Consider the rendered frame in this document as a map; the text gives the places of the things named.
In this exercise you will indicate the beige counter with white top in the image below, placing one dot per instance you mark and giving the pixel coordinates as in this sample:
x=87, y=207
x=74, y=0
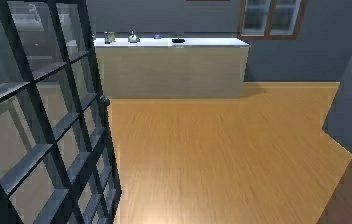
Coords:
x=174, y=71

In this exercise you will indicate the black flat tray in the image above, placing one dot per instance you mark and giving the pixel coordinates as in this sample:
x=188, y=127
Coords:
x=178, y=40

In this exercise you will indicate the grey kettle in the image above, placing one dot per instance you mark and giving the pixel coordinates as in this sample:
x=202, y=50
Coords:
x=133, y=37

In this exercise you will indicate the green glass jar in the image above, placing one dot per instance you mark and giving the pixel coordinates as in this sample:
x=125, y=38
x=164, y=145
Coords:
x=109, y=37

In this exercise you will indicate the brown framed window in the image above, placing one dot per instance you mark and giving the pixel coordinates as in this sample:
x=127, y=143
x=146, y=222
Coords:
x=271, y=18

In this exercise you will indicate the black framed glass door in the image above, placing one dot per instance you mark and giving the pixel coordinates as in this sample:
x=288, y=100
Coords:
x=44, y=156

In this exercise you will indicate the brown wooden door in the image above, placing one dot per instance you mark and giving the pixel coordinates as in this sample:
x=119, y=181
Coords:
x=349, y=196

